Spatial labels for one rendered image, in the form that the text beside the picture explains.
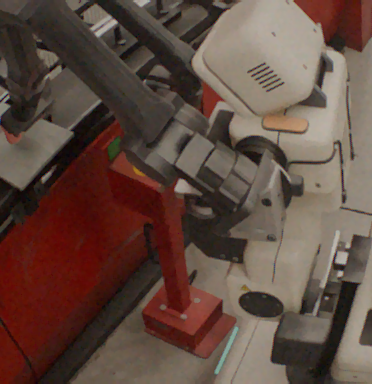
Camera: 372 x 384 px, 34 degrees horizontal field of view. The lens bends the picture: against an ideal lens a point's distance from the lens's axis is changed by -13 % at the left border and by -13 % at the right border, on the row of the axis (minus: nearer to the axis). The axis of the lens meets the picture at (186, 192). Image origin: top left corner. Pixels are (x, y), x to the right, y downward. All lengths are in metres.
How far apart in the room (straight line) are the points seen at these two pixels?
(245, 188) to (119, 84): 0.23
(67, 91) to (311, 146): 0.88
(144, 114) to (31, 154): 0.52
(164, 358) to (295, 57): 1.39
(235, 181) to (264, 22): 0.25
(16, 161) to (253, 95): 0.58
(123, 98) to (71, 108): 0.80
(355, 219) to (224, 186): 1.62
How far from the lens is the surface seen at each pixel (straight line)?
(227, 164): 0.94
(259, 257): 1.27
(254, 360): 1.83
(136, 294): 2.26
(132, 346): 2.20
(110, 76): 0.84
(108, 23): 1.81
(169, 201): 1.59
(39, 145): 1.39
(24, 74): 1.07
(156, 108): 0.91
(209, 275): 2.35
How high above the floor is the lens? 1.90
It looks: 47 degrees down
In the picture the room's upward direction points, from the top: 6 degrees counter-clockwise
